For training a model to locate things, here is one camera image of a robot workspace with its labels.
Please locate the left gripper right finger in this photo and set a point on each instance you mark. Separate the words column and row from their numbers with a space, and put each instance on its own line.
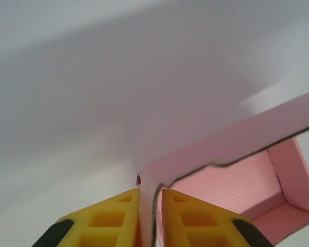
column 195, row 223

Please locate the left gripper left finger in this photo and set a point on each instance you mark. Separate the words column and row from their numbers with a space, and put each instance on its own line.
column 105, row 223

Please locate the pink paper box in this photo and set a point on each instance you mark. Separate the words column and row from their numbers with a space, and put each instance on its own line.
column 221, row 154

